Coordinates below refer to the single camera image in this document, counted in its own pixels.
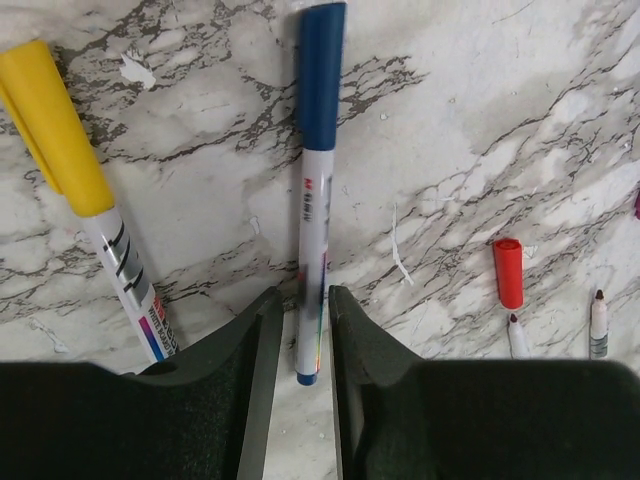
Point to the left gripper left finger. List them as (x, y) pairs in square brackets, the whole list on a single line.
[(204, 413)]

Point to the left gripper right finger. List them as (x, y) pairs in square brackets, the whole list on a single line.
[(399, 416)]

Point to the white pen purple tip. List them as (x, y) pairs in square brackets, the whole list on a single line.
[(517, 339)]

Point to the white pen blue tip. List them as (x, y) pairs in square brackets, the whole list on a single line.
[(316, 182)]

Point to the yellow pen cap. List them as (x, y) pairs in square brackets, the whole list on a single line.
[(35, 96)]

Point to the white pen yellow tip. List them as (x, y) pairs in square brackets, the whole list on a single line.
[(121, 261)]

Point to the purple pen cap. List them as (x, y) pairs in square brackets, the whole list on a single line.
[(637, 206)]

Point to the blue pen cap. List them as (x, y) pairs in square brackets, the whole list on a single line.
[(320, 53)]

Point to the red pen cap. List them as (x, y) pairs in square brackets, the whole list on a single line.
[(508, 259)]

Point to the white pen red tip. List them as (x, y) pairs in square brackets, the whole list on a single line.
[(598, 335)]

